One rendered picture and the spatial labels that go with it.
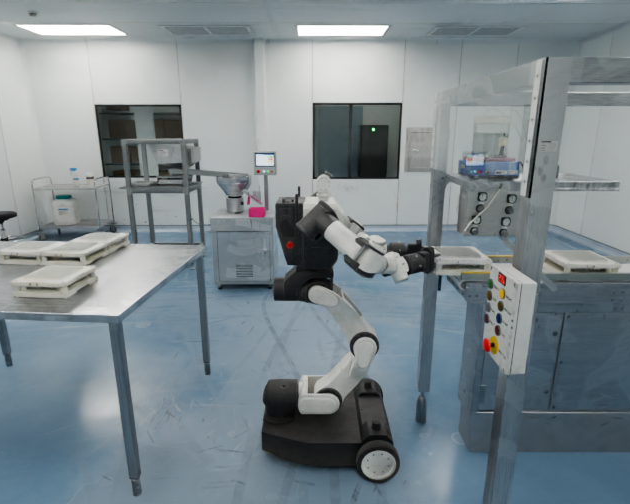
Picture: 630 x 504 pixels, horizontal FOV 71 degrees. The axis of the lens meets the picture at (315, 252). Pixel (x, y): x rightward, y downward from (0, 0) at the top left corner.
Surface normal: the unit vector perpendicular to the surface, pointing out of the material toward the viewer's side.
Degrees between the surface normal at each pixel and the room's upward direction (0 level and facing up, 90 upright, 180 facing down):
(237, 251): 90
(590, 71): 90
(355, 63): 90
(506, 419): 90
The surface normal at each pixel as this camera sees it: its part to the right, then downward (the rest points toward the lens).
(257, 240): -0.01, 0.25
